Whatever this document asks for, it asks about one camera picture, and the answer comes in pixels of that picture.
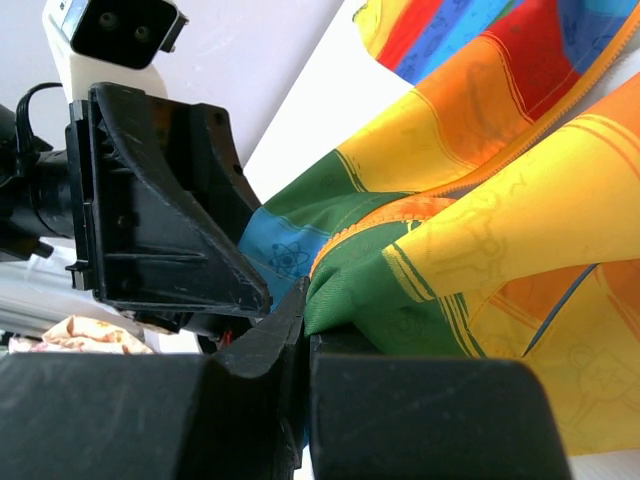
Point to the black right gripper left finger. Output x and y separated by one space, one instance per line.
236 414

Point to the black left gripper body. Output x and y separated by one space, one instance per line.
36 198

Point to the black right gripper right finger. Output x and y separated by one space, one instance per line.
387 417

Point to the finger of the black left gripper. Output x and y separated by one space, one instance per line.
197 143
143 243

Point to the rainbow striped hooded jacket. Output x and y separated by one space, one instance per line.
492 211

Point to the floral cloth scrap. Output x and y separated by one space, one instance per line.
84 335

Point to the aluminium frame rail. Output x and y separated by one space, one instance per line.
35 296

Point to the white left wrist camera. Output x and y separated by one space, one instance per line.
113 41

